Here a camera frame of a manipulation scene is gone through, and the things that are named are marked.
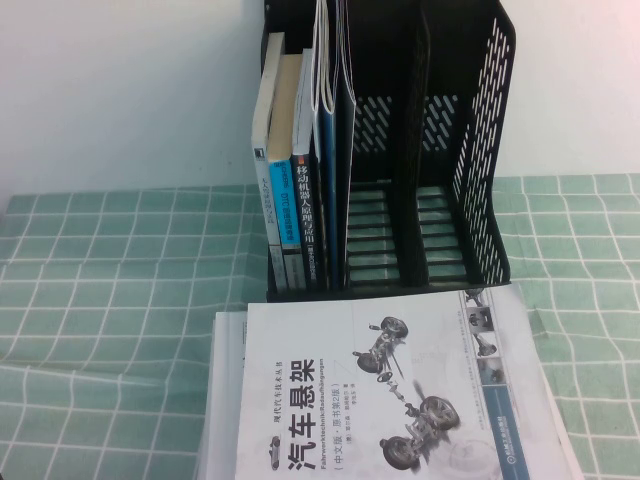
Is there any white car suspension book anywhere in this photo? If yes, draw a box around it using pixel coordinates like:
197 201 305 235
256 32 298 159
234 287 531 480

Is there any white book under stack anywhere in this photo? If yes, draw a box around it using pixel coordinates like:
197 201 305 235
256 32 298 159
194 284 586 480

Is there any white spine book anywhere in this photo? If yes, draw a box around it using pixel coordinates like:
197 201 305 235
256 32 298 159
251 31 289 294

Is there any black plastic book holder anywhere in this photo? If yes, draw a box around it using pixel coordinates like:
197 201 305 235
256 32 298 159
257 0 517 304

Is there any thin dark blue booklet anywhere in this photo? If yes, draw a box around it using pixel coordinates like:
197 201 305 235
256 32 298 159
322 0 344 289

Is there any black spine robotics book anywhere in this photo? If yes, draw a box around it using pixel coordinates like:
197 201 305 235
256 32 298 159
291 48 322 290

